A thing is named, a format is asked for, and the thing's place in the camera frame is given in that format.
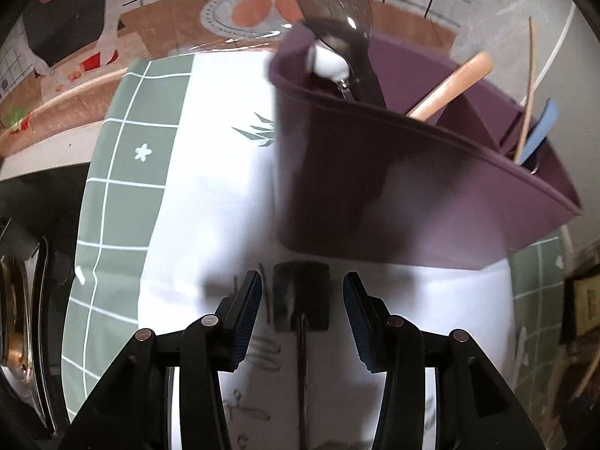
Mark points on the dark brown box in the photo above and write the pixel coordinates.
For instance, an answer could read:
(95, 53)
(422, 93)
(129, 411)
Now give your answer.
(583, 309)

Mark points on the wooden stick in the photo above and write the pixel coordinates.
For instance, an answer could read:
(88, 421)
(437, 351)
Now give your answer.
(586, 379)

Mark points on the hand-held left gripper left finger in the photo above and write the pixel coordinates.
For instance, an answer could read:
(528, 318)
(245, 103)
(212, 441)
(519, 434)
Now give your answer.
(246, 314)

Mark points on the green white checked tablecloth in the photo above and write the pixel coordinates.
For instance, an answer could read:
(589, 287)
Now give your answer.
(122, 197)

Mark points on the purple utensil holder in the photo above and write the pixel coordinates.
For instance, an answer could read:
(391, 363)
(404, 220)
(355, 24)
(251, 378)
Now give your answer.
(375, 173)

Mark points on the wooden chopstick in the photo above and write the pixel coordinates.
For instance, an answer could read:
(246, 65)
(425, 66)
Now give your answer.
(527, 93)

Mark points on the gas stove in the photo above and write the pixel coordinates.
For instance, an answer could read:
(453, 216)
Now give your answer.
(28, 290)

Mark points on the black spatula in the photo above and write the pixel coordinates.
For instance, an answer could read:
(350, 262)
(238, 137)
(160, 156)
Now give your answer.
(300, 295)

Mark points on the wooden spoon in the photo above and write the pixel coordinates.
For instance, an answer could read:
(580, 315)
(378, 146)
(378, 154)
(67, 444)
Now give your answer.
(450, 86)

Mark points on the metal spoon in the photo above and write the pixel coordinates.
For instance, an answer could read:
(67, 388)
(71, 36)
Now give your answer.
(333, 0)

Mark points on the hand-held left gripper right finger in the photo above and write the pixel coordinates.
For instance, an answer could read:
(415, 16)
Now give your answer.
(357, 318)

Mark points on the blue spoon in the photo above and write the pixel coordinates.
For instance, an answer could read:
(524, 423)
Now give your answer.
(541, 126)

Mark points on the white ceramic spoon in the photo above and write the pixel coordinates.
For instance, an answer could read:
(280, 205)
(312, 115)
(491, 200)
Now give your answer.
(328, 63)

